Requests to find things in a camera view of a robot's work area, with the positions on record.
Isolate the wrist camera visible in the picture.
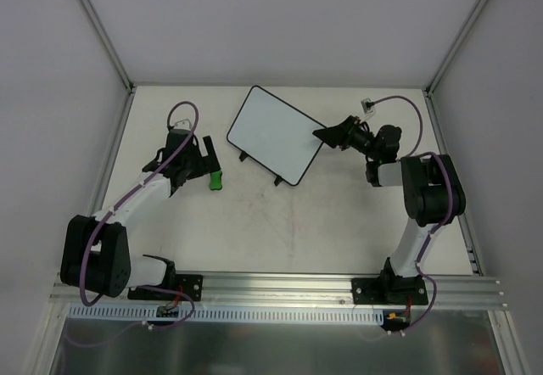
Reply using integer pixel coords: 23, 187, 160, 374
361, 98, 376, 121
167, 118, 193, 138

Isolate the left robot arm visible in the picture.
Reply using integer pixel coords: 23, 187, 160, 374
59, 128, 222, 300

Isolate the green whiteboard eraser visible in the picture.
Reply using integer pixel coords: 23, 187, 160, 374
209, 171, 223, 191

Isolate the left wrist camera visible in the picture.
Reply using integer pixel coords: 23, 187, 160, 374
167, 118, 193, 138

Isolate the white slotted cable duct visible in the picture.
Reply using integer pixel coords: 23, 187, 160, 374
67, 304, 384, 326

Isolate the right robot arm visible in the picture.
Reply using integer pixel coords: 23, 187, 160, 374
313, 115, 466, 305

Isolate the left aluminium frame post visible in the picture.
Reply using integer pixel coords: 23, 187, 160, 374
76, 0, 134, 92

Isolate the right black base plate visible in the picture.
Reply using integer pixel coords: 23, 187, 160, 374
351, 276, 428, 306

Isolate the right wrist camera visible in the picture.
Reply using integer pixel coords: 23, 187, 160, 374
361, 98, 376, 121

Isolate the right aluminium frame post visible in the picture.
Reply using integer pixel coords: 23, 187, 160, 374
425, 0, 491, 95

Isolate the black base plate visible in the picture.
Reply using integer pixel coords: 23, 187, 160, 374
351, 276, 428, 306
127, 271, 204, 302

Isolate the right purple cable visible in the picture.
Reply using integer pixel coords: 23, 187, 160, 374
368, 96, 451, 336

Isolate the small black-framed whiteboard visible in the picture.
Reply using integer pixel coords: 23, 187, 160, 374
227, 86, 325, 187

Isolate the aluminium mounting rail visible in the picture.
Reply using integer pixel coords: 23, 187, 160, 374
48, 267, 509, 311

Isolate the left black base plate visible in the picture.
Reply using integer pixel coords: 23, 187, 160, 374
127, 271, 204, 302

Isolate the aluminium frame post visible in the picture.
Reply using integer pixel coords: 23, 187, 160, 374
76, 0, 134, 92
425, 0, 491, 95

